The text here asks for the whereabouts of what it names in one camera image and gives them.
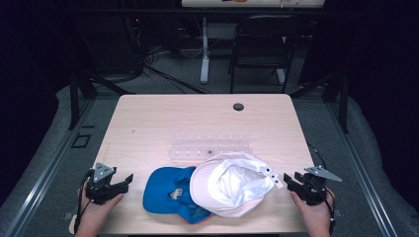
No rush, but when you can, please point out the black folding chair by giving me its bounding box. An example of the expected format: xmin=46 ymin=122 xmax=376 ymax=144
xmin=227 ymin=14 xmax=309 ymax=95

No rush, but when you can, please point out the bundle of black floor cables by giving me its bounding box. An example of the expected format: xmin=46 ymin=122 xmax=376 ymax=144
xmin=125 ymin=16 xmax=211 ymax=95

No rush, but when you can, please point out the clear acrylic rack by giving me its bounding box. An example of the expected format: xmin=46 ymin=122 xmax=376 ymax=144
xmin=167 ymin=132 xmax=253 ymax=163

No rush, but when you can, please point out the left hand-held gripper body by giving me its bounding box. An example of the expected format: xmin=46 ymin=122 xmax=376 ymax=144
xmin=84 ymin=162 xmax=117 ymax=205

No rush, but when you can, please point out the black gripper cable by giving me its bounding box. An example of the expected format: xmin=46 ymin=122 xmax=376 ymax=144
xmin=73 ymin=169 xmax=96 ymax=235
xmin=307 ymin=142 xmax=338 ymax=235

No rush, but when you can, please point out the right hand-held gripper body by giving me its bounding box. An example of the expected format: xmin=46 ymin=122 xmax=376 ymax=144
xmin=294 ymin=165 xmax=343 ymax=207

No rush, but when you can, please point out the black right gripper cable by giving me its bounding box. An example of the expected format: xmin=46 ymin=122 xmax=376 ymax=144
xmin=307 ymin=142 xmax=338 ymax=235

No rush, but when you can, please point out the black metal frame stand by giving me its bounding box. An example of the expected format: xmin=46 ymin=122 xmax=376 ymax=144
xmin=67 ymin=69 xmax=136 ymax=131
xmin=290 ymin=69 xmax=351 ymax=134

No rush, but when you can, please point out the white cap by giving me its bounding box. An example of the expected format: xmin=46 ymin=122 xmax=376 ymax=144
xmin=189 ymin=151 xmax=285 ymax=219

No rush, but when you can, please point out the aluminium frame rail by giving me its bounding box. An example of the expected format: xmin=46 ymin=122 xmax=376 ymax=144
xmin=4 ymin=98 xmax=97 ymax=237
xmin=324 ymin=101 xmax=400 ymax=237

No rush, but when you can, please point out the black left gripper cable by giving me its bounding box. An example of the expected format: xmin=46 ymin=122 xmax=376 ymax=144
xmin=73 ymin=169 xmax=96 ymax=235

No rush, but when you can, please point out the white desk leg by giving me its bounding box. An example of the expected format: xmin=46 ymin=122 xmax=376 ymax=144
xmin=200 ymin=16 xmax=211 ymax=85

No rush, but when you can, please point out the person's left hand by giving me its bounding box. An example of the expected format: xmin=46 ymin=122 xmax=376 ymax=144
xmin=76 ymin=182 xmax=125 ymax=231

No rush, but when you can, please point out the person's right hand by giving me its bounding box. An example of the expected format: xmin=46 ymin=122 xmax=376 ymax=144
xmin=290 ymin=188 xmax=336 ymax=230

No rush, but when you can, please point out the blue cap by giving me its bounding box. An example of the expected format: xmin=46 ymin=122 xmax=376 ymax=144
xmin=142 ymin=166 xmax=213 ymax=225

